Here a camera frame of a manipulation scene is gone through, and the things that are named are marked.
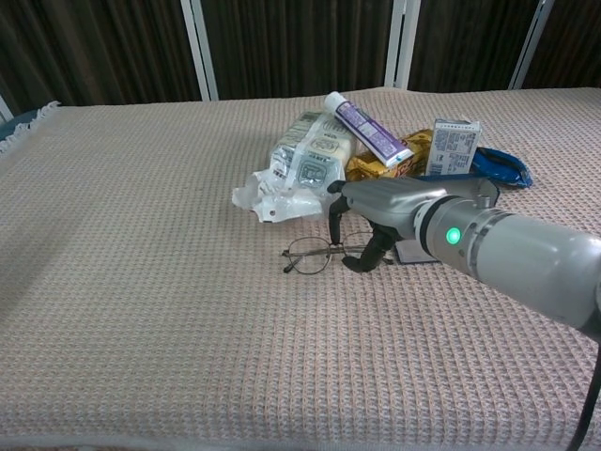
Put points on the thin metal eyeglasses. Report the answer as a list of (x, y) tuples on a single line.
[(307, 256)]

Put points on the clear plastic food bag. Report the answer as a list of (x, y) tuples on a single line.
[(305, 160)]

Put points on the small white printed carton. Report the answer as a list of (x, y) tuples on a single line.
[(453, 148)]

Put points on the beige waffle weave blanket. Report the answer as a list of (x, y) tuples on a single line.
[(141, 282)]

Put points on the white purple toothpaste tube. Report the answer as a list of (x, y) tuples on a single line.
[(371, 131)]

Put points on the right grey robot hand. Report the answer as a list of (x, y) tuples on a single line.
[(389, 199)]

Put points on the dark blue glasses case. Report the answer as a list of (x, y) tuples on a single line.
[(409, 253)]

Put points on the white partition frame post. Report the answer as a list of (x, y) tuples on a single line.
[(203, 56), (4, 109), (399, 47), (530, 42)]

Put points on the blue snack packet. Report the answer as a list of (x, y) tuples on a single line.
[(497, 164)]

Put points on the gold foil snack wrapper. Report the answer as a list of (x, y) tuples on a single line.
[(364, 169)]

